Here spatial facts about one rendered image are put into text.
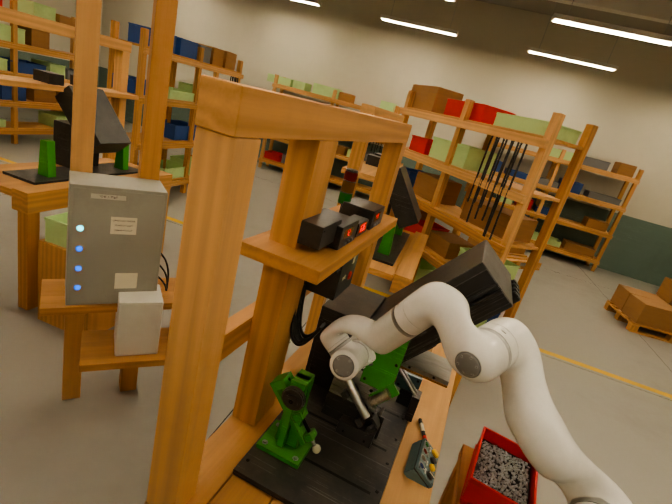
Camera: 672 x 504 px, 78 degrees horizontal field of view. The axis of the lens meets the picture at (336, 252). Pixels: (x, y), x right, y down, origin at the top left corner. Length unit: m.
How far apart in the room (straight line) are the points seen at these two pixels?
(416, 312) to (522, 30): 9.72
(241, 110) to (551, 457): 0.86
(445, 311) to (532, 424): 0.27
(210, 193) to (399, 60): 9.76
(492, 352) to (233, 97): 0.67
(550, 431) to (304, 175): 0.81
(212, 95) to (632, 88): 10.24
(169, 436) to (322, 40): 10.32
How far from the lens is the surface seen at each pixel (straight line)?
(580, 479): 1.03
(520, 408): 0.96
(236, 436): 1.52
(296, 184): 1.17
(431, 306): 0.97
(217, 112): 0.81
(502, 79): 10.33
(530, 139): 3.90
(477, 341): 0.87
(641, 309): 7.28
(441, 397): 1.96
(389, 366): 1.52
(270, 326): 1.33
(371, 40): 10.67
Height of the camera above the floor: 1.95
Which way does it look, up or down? 19 degrees down
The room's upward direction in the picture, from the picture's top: 15 degrees clockwise
